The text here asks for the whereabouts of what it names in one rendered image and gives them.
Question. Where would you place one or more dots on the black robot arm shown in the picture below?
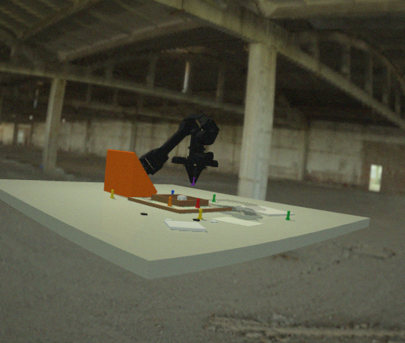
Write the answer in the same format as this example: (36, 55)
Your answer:
(157, 157)

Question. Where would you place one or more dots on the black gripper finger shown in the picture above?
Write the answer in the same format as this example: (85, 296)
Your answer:
(197, 171)
(190, 171)

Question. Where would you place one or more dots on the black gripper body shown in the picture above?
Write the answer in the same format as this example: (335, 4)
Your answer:
(187, 161)

